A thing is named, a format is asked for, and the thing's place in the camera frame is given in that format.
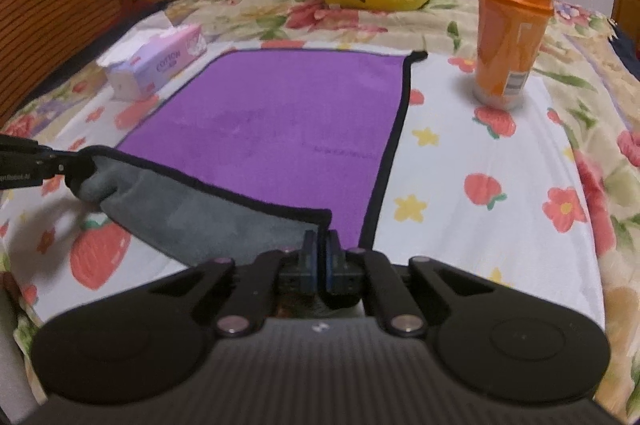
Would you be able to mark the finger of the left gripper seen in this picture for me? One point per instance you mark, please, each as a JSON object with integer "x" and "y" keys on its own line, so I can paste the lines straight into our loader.
{"x": 25, "y": 164}

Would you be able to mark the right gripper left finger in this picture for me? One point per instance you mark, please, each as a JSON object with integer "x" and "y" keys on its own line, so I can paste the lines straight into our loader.
{"x": 298, "y": 274}

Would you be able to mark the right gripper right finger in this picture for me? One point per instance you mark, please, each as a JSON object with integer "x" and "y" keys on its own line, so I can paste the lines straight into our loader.
{"x": 343, "y": 274}

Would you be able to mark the pink tissue pack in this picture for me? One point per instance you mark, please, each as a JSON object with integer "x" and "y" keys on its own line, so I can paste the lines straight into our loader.
{"x": 139, "y": 65}

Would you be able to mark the orange lidded cup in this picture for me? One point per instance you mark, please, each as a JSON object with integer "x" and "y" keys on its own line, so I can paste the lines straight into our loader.
{"x": 509, "y": 36}

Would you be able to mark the floral bed quilt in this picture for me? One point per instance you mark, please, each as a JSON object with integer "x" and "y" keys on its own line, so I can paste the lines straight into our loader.
{"x": 575, "y": 105}

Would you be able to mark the wooden side cabinet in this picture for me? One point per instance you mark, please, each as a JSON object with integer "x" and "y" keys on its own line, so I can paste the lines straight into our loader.
{"x": 626, "y": 14}

